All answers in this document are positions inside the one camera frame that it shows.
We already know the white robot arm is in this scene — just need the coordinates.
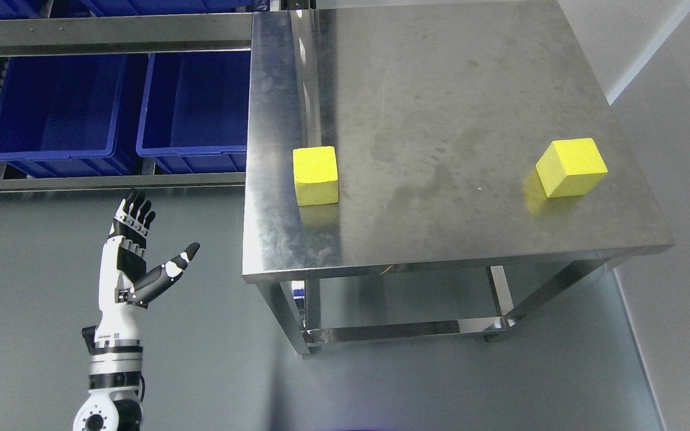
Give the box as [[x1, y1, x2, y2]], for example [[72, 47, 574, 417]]
[[72, 326, 145, 430]]

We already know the yellow foam block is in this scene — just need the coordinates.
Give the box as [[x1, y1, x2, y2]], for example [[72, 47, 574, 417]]
[[292, 145, 339, 207], [535, 138, 609, 198]]

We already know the stainless steel table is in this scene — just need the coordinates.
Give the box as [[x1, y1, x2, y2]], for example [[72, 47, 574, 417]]
[[242, 1, 674, 355]]

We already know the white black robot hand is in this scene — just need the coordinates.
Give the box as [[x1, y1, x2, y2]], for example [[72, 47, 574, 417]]
[[88, 189, 201, 350]]

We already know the metal shelf rack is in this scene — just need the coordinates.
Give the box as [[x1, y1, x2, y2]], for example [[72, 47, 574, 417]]
[[0, 12, 253, 193]]

